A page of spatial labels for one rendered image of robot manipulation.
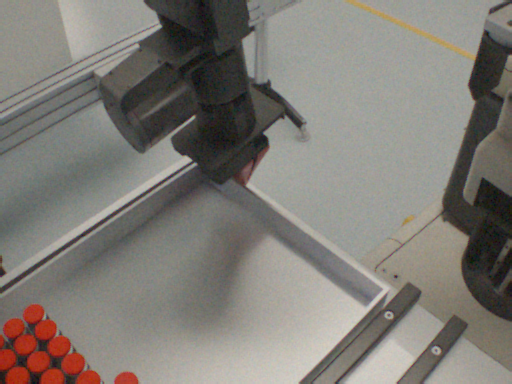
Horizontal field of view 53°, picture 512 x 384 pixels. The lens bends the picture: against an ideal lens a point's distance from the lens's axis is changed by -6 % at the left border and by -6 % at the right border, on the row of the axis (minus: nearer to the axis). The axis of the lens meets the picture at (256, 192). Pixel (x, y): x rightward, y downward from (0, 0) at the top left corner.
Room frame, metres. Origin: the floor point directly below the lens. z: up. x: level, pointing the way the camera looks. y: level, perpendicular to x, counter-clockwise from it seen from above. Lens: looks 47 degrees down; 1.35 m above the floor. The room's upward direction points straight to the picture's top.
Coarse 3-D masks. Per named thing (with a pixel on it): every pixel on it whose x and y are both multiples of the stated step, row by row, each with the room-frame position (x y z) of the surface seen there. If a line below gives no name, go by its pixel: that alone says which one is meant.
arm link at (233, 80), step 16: (240, 48) 0.39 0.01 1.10; (192, 64) 0.37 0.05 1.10; (208, 64) 0.37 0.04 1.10; (224, 64) 0.38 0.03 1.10; (240, 64) 0.39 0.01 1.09; (192, 80) 0.36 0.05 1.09; (208, 80) 0.37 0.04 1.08; (224, 80) 0.38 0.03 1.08; (240, 80) 0.39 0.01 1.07; (208, 96) 0.38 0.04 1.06; (224, 96) 0.38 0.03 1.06
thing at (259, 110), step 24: (240, 96) 0.40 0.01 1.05; (264, 96) 0.45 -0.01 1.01; (192, 120) 0.42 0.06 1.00; (216, 120) 0.38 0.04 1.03; (240, 120) 0.39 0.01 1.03; (264, 120) 0.41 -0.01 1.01; (192, 144) 0.39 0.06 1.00; (216, 144) 0.39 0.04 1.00; (240, 144) 0.39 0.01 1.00; (216, 168) 0.36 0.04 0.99
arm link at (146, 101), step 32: (224, 0) 0.36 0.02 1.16; (160, 32) 0.39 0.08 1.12; (192, 32) 0.39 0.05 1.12; (224, 32) 0.36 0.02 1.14; (128, 64) 0.36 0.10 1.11; (160, 64) 0.35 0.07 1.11; (128, 96) 0.33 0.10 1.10; (160, 96) 0.34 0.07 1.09; (192, 96) 0.35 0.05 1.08; (128, 128) 0.33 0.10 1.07; (160, 128) 0.33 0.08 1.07
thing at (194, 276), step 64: (192, 192) 0.43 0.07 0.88; (64, 256) 0.32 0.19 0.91; (128, 256) 0.34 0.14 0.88; (192, 256) 0.34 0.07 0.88; (256, 256) 0.34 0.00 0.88; (320, 256) 0.33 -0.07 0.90; (0, 320) 0.25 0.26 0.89; (64, 320) 0.26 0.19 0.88; (128, 320) 0.26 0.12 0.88; (192, 320) 0.26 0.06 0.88; (256, 320) 0.27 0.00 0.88; (320, 320) 0.26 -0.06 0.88
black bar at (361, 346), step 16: (416, 288) 0.29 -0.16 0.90; (400, 304) 0.27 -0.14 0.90; (384, 320) 0.25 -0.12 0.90; (400, 320) 0.26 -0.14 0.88; (368, 336) 0.24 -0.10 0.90; (384, 336) 0.24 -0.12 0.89; (352, 352) 0.22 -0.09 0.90; (368, 352) 0.22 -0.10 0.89; (336, 368) 0.21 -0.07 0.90; (352, 368) 0.21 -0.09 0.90
